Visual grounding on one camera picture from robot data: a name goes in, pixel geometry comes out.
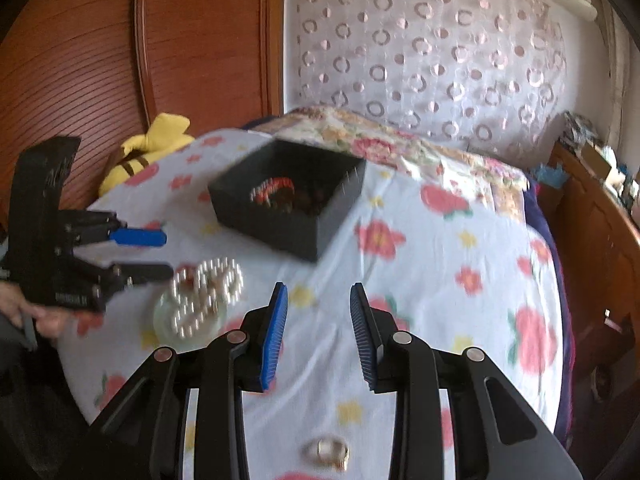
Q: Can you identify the yellow plush toy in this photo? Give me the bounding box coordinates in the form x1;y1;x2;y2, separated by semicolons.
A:
98;112;197;199

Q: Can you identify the floral quilt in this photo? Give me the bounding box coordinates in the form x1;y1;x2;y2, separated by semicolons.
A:
244;104;532;223

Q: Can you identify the long pearl necklace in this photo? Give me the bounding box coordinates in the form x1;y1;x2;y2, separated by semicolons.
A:
171;256;247;339

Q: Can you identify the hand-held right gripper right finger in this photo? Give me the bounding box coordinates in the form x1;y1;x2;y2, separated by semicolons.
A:
349;282;586;480

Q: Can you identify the brown wooden wardrobe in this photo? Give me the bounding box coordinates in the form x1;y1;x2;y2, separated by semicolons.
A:
0;0;287;213

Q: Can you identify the long wooden cabinet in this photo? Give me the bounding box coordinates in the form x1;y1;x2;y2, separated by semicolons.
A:
546;141;640;378

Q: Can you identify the dark blue blanket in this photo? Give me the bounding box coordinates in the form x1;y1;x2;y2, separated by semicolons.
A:
519;177;578;453

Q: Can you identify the strawberry printed cloth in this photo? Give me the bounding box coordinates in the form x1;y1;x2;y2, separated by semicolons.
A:
56;127;568;480

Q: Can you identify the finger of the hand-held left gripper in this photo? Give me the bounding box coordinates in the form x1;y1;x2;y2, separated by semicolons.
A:
72;258;174;295
60;211;169;249

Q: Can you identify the beige patterned window curtain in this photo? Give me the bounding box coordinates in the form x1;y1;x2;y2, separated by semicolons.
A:
594;0;632;116

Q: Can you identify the stack of folded cloths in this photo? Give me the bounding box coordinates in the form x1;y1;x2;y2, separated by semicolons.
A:
562;111;599;149

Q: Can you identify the black square box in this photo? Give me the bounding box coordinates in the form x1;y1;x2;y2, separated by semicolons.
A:
207;138;367;264

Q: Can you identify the translucent glass bangle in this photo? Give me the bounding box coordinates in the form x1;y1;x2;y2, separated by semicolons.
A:
152;287;227;354

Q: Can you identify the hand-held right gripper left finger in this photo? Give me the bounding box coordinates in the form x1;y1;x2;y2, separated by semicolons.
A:
60;281;290;480

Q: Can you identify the cardboard tissue box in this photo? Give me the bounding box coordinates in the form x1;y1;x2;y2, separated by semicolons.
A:
579;144;622;182

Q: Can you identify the person's left hand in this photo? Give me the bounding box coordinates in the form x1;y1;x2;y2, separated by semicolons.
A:
0;280;77;347

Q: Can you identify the silver bangle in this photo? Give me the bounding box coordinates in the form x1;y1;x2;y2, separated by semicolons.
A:
301;436;352;472

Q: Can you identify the circle patterned sheer curtain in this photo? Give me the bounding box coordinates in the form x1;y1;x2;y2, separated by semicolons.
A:
284;0;570;155

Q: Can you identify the blue gift bag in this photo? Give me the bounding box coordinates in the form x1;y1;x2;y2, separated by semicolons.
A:
531;161;567;189

